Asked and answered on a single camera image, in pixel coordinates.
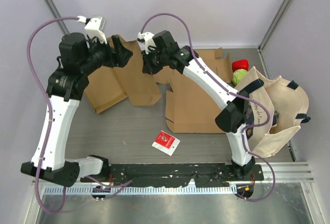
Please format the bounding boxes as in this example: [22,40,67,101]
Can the green toy cabbage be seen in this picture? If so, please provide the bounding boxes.
[232,69,248,86]

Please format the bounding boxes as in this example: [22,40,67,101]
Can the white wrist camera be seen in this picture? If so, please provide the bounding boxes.
[77,15,108,44]
[137,32,156,54]

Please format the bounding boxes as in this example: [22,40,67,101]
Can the beige tote bag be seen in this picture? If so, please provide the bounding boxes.
[236,67,310,157]

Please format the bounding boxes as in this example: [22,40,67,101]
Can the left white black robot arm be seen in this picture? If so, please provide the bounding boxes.
[21,33,133,187]

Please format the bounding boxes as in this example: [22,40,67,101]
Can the white slotted cable duct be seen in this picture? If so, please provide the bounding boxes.
[43,184,238,195]

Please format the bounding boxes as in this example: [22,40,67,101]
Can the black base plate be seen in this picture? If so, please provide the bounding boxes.
[92,163,264,188]

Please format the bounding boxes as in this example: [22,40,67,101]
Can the red toy pepper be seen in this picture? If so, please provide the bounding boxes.
[232,59,249,72]

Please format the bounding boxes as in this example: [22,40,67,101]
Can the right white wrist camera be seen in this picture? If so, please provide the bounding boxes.
[137,32,156,54]

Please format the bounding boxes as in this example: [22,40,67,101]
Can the red white packet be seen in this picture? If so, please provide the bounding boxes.
[152,131,180,156]

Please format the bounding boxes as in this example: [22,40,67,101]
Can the brown cardboard box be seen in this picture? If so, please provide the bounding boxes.
[153,48,233,134]
[84,38,162,114]

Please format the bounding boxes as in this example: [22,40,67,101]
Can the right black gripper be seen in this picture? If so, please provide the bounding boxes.
[141,46,168,76]

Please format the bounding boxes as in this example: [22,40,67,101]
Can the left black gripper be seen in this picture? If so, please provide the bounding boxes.
[80,33,133,75]

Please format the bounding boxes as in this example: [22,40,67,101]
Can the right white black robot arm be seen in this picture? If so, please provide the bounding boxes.
[137,30,255,180]

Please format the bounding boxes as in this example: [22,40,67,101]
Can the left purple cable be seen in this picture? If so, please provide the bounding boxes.
[27,16,134,214]

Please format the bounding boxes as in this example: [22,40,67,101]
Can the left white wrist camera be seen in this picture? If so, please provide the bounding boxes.
[77,15,108,44]

